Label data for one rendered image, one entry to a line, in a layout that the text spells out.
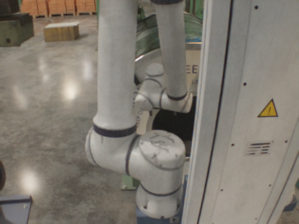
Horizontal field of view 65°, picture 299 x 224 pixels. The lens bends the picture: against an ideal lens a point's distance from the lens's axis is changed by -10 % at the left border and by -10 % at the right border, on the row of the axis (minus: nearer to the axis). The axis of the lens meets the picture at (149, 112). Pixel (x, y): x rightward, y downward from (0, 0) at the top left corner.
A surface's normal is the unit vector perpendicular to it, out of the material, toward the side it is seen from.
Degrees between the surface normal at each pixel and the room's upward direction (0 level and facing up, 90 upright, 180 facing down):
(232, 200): 90
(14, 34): 90
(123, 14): 83
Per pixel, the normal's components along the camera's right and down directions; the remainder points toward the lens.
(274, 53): 0.04, 0.50
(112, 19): -0.17, 0.34
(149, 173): -0.37, 0.46
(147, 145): 0.02, -0.79
